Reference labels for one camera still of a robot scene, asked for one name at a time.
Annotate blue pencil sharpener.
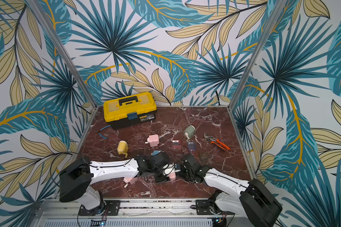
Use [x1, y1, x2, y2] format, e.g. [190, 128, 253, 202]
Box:
[152, 150, 163, 156]

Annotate blue transparent tray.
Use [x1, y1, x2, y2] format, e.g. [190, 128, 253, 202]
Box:
[187, 141, 196, 152]

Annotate yellow pencil sharpener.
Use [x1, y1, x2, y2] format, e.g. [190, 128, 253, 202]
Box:
[117, 141, 128, 158]

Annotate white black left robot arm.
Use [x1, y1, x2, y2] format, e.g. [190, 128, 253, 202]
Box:
[59, 151, 176, 211]

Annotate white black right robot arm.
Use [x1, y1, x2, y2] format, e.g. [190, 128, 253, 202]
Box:
[175, 153, 282, 227]

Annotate pink transparent tray back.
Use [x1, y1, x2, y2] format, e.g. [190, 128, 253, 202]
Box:
[171, 140, 182, 149]

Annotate green pencil sharpener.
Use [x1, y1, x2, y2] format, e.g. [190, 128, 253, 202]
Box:
[184, 125, 196, 142]

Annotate yellow black toolbox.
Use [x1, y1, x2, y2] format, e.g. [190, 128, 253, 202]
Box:
[103, 92, 157, 130]

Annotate aluminium front rail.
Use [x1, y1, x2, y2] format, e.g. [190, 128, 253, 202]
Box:
[31, 198, 252, 227]

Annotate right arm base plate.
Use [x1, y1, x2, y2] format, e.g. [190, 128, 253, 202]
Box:
[195, 199, 217, 215]

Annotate orange handled pliers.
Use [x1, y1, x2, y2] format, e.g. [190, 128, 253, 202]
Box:
[204, 133, 230, 151]

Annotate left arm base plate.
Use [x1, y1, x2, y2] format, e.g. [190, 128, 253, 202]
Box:
[79, 200, 120, 217]

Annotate blue handled cutters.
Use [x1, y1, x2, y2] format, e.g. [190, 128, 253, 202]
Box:
[98, 125, 111, 140]

